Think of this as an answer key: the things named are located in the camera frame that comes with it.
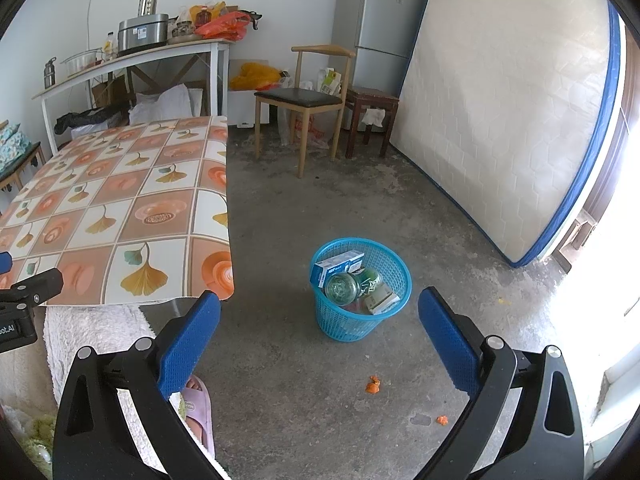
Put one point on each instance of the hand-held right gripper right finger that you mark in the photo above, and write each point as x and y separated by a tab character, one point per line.
447	345

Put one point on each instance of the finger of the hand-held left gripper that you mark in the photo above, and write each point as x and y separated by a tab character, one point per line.
37	285
4	261

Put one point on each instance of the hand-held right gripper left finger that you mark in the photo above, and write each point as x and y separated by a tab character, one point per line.
190	345

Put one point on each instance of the green white packet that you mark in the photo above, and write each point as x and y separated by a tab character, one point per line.
381	300

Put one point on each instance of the blue plastic basket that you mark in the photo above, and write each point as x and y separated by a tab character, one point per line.
345	327

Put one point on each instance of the green plastic bottle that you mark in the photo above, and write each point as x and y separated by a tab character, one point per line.
342	287

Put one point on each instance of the blue white carton box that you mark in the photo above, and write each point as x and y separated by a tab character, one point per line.
332	266

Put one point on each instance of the pink slipper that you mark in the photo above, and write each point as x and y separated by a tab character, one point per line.
197	405

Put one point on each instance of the white fluffy robe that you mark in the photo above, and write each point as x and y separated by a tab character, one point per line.
100	330

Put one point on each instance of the wooden chair dark seat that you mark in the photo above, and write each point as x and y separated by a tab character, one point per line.
27	160

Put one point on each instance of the floral cushion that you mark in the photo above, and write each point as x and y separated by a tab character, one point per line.
11	145

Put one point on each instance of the patterned tablecloth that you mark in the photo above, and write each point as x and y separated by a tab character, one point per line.
125	200

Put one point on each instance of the black bag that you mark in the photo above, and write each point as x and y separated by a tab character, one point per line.
80	120

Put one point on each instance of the steel thermos bottle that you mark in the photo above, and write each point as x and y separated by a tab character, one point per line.
49	74

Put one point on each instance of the brown cardboard box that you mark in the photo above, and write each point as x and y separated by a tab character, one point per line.
110	91

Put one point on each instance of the glass bowl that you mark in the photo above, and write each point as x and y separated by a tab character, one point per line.
82	60

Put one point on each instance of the small yellow bottle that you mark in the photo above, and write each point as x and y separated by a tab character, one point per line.
109	45

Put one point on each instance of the white mattress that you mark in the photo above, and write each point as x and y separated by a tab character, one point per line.
500	110

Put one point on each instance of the white cloth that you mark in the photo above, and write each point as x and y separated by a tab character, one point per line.
372	116

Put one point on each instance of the white plastic bag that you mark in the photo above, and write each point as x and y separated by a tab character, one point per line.
315	132

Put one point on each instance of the dark wooden stool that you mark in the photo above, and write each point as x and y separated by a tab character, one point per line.
372	95

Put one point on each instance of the white side table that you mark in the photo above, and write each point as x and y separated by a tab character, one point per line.
165	52

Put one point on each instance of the silver rice cooker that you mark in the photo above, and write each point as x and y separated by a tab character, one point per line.
142	32

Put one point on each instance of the yellow bag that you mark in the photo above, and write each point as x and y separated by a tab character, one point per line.
255	75

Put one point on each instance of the green white carton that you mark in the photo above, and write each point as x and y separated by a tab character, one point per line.
330	81

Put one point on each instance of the steel cylinder holder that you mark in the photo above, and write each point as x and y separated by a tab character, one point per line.
148	2

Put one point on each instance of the cooking oil jug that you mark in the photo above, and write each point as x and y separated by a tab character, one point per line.
202	16

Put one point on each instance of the red plastic bag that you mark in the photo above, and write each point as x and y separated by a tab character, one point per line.
222	25

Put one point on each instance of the grey refrigerator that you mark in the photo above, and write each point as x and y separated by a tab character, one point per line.
380	10

